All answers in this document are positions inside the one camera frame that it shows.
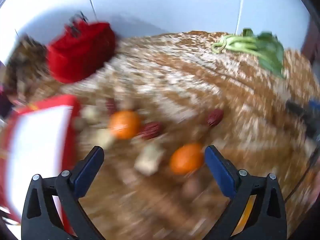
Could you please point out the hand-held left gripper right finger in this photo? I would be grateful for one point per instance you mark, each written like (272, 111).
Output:
(220, 172)

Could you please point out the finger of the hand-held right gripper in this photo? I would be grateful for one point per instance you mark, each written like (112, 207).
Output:
(301, 116)

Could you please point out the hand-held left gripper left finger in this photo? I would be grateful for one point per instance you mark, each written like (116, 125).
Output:
(85, 177)

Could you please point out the brown longan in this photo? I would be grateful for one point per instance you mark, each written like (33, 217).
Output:
(80, 124)
(191, 188)

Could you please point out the orange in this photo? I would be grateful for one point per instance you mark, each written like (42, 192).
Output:
(186, 159)
(124, 125)

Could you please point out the ginger piece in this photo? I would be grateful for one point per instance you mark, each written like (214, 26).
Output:
(90, 114)
(148, 160)
(105, 138)

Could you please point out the red box with white inside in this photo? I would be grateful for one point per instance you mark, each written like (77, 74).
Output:
(37, 130)

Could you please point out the red date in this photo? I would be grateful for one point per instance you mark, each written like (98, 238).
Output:
(110, 106)
(215, 118)
(150, 130)

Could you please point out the green leafy vegetable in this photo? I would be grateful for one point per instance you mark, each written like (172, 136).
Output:
(265, 48)

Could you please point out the brown velvet blanket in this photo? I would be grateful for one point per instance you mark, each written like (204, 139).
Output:
(187, 80)

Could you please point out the brown patterned cloth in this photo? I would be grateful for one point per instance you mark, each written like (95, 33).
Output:
(25, 62)

